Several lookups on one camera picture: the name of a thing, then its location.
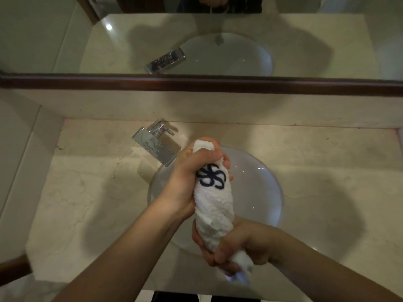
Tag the person's right hand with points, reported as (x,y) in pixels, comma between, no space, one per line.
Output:
(248,239)

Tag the person's left hand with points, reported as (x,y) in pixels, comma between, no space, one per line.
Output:
(182,182)

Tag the white towel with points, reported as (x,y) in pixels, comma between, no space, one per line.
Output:
(214,210)

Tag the white ceramic sink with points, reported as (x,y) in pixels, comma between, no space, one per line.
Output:
(255,191)

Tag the person's right forearm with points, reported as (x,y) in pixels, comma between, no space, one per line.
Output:
(330,273)

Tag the person's left forearm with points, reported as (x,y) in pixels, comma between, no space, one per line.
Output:
(122,261)

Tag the person's black clothing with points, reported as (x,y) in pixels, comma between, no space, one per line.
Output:
(204,297)

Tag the chrome faucet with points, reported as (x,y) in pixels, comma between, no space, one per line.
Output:
(154,144)

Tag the mirror with dark wooden frame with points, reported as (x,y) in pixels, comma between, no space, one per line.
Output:
(201,43)

